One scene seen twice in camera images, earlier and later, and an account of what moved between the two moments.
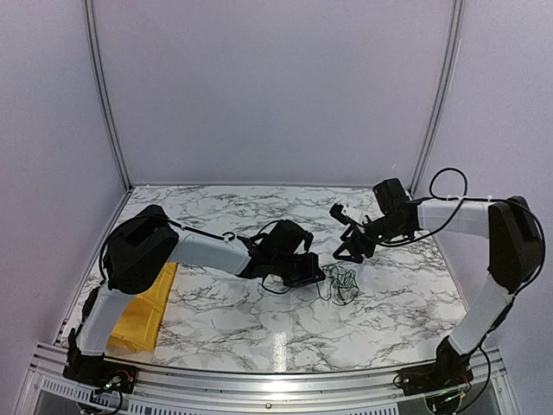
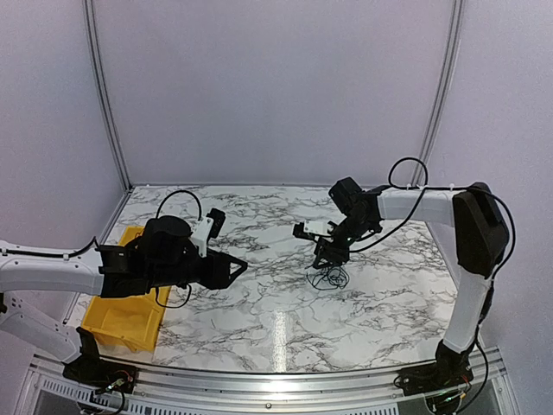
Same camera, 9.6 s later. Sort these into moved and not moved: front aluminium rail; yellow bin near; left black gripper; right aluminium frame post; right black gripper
Moved: left black gripper; right black gripper
Not moved: yellow bin near; front aluminium rail; right aluminium frame post
